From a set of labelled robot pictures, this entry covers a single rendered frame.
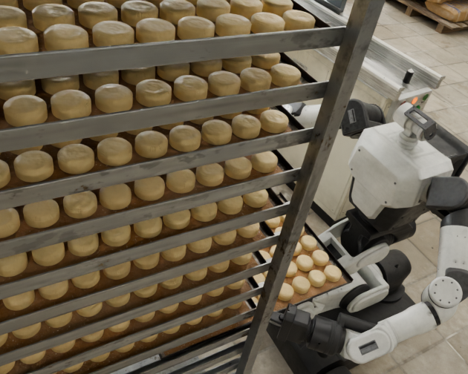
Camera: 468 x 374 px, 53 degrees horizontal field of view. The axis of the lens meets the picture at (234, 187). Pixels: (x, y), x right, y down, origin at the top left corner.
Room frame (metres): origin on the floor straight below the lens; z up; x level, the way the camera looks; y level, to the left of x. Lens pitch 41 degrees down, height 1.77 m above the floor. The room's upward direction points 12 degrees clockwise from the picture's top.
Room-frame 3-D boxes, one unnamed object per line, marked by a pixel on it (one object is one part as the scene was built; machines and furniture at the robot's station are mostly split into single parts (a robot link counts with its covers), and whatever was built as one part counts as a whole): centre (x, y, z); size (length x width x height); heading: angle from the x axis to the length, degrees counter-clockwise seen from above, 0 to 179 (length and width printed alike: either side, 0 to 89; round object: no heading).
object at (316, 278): (0.89, -0.29, 0.72); 0.05 x 0.05 x 0.02
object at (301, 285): (0.86, -0.24, 0.72); 0.05 x 0.05 x 0.02
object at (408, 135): (1.23, -0.47, 1.08); 0.10 x 0.07 x 0.09; 36
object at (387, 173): (1.26, -0.53, 0.88); 0.34 x 0.30 x 0.36; 36
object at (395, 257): (1.27, -0.54, 0.19); 0.64 x 0.52 x 0.33; 126
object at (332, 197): (2.21, -0.45, 0.45); 0.70 x 0.34 x 0.90; 42
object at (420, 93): (1.94, -0.70, 0.77); 0.24 x 0.04 x 0.14; 132
